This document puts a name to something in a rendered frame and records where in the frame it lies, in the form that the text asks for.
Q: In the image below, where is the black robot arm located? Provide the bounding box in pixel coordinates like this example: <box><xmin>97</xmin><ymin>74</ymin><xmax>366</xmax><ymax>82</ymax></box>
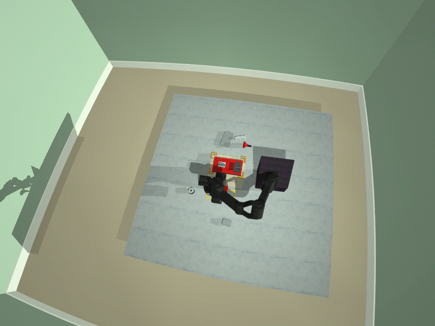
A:
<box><xmin>198</xmin><ymin>171</ymin><xmax>279</xmax><ymax>220</ymax></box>

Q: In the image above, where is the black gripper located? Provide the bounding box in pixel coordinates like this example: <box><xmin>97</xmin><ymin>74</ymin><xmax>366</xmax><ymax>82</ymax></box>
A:
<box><xmin>211</xmin><ymin>172</ymin><xmax>226</xmax><ymax>204</ymax></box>

